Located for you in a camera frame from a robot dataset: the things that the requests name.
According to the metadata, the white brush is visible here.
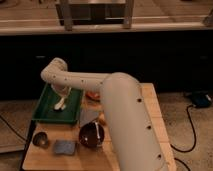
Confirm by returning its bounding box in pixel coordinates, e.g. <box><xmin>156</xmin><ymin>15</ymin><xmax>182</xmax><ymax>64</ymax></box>
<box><xmin>54</xmin><ymin>92</ymin><xmax>68</xmax><ymax>111</ymax></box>

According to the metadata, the small olive green cup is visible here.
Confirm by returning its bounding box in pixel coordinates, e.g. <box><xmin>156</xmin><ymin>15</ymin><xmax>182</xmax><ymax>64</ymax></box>
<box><xmin>32</xmin><ymin>132</ymin><xmax>49</xmax><ymax>148</ymax></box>

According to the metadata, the green plastic tray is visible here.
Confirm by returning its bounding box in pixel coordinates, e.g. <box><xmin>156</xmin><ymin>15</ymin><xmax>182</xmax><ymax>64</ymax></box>
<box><xmin>32</xmin><ymin>84</ymin><xmax>83</xmax><ymax>125</ymax></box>

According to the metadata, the blue grey sponge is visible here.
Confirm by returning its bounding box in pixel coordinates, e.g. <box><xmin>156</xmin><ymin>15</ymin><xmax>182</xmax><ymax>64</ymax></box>
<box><xmin>53</xmin><ymin>140</ymin><xmax>76</xmax><ymax>155</ymax></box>

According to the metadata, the black power cable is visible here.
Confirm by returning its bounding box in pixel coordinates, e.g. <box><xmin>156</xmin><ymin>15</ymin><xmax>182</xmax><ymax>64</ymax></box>
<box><xmin>170</xmin><ymin>104</ymin><xmax>198</xmax><ymax>171</ymax></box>

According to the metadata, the dark brown round bowl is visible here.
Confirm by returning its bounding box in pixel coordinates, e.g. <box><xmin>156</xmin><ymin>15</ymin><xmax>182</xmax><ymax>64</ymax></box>
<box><xmin>79</xmin><ymin>122</ymin><xmax>105</xmax><ymax>148</ymax></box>

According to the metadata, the orange food item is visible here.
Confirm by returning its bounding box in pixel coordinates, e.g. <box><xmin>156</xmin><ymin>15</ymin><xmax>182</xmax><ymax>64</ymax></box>
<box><xmin>86</xmin><ymin>91</ymin><xmax>100</xmax><ymax>101</ymax></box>

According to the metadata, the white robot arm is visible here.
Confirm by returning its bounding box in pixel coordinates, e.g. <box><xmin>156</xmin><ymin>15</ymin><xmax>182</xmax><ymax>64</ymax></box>
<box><xmin>41</xmin><ymin>58</ymin><xmax>169</xmax><ymax>171</ymax></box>

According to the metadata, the metal frame table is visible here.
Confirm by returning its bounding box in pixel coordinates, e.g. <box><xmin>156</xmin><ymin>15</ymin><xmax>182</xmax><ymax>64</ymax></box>
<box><xmin>55</xmin><ymin>0</ymin><xmax>134</xmax><ymax>31</ymax></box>

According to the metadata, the black power adapter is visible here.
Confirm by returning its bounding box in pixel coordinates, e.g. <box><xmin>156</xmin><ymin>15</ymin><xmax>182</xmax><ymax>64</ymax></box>
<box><xmin>190</xmin><ymin>92</ymin><xmax>212</xmax><ymax>108</ymax></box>

